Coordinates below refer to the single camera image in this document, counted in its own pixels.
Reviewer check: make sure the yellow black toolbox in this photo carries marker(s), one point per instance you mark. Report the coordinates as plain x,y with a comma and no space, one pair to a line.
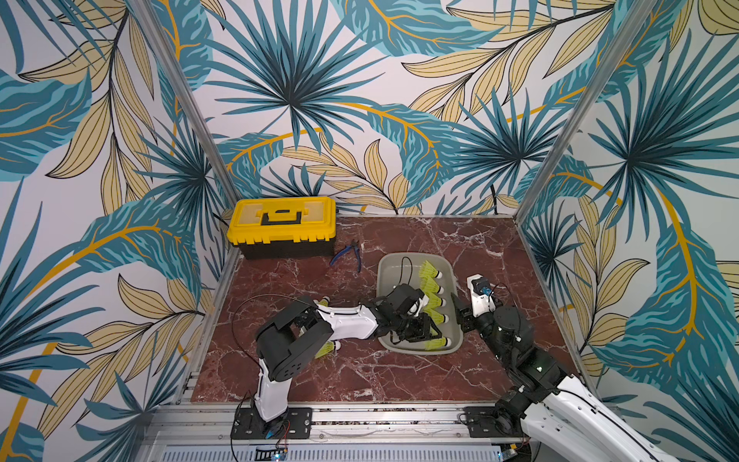
272,228

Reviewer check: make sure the aluminium frame post right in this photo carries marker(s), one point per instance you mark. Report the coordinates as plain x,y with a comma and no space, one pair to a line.
612,59

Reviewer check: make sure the grey-green plastic storage tray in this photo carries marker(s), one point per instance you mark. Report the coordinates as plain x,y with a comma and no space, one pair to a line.
403,267

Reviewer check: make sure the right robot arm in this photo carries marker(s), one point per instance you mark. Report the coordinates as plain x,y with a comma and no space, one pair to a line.
546,404

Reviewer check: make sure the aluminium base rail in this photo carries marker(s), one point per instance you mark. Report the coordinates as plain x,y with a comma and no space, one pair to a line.
212,424

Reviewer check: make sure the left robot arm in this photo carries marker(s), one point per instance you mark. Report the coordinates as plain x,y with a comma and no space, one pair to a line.
392,307

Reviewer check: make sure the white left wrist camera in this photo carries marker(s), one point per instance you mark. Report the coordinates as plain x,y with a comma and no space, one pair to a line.
418,306

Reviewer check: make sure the aluminium frame post left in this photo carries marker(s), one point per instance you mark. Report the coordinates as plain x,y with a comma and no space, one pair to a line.
154,32

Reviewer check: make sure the aluminium frame post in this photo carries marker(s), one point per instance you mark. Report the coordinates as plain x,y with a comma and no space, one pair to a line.
612,59
154,32

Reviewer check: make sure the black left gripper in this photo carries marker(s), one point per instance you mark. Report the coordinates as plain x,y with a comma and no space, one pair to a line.
425,330

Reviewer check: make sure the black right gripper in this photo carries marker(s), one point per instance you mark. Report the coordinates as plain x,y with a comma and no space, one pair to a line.
469,318

